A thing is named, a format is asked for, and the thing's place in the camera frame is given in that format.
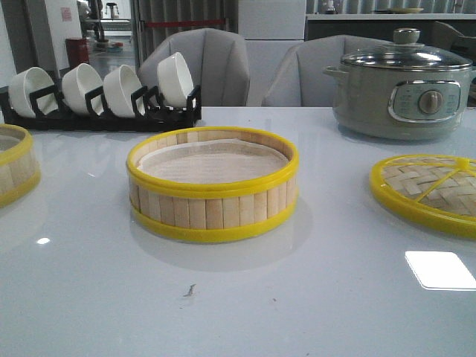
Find grey chair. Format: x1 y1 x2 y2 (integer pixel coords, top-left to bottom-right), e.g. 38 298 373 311
138 28 250 106
262 35 386 107

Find white cabinet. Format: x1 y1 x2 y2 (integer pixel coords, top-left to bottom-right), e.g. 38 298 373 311
237 1 306 106

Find white bowl far left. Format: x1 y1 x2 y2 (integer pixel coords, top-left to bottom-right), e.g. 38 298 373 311
8 67 54 118

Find grey chair right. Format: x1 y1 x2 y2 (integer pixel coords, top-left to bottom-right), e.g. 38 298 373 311
262 35 386 107

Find white bowl far right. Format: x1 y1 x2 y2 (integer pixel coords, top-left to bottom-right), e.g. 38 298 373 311
157 52 194 109

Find yellow rimmed woven bamboo lid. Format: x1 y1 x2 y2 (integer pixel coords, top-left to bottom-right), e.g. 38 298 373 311
369 154 475 239

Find red bin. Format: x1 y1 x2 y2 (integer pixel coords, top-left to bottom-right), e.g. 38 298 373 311
65 38 89 69

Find grey-green electric cooker pot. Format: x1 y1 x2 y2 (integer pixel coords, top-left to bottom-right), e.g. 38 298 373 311
323 64 475 141

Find black dish rack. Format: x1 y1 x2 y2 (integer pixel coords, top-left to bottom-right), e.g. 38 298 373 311
1 85 202 133

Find white bowl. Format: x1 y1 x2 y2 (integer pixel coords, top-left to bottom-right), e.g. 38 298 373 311
62 63 103 115
8 67 54 118
157 52 194 109
103 65 142 118

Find glass cooker lid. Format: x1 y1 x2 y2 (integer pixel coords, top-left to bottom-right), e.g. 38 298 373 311
341 28 472 71

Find dark sideboard counter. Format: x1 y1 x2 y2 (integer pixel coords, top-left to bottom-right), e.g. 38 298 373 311
304 13 475 44

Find grey chair left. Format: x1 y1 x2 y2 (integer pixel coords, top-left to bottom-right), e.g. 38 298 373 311
138 28 250 106

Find bamboo steamer tier yellow rims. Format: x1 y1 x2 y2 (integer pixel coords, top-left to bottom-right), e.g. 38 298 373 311
126 126 299 242

